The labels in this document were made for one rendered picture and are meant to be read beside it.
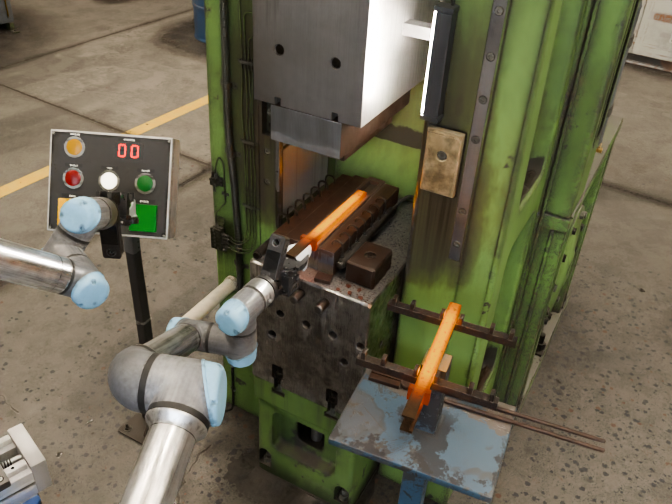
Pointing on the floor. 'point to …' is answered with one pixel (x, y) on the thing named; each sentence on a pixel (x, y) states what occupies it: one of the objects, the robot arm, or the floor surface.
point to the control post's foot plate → (135, 429)
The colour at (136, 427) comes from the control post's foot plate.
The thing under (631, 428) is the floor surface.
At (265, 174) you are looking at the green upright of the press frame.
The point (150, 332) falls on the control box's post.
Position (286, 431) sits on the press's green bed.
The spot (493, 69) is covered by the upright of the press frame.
